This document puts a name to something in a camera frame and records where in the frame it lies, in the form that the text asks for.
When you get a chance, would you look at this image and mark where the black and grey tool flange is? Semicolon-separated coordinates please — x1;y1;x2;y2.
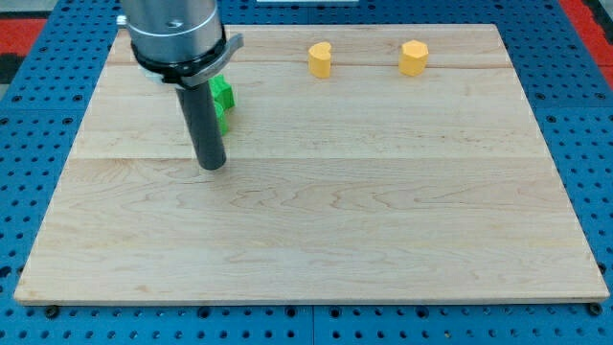
130;33;244;89

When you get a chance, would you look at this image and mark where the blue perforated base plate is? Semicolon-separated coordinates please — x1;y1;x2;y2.
1;0;612;344

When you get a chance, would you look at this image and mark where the yellow heart block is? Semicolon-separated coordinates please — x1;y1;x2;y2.
307;41;331;79

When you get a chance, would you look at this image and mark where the light wooden board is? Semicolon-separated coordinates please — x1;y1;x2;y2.
14;24;609;306

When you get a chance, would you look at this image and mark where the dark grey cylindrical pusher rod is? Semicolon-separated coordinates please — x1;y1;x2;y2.
176;81;226;171

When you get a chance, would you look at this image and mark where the yellow hexagon block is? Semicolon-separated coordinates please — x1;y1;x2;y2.
398;40;429;77

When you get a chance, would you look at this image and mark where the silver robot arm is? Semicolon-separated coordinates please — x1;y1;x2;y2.
118;0;244;171

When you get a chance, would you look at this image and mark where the green star block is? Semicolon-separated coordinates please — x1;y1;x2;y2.
209;75;235;110

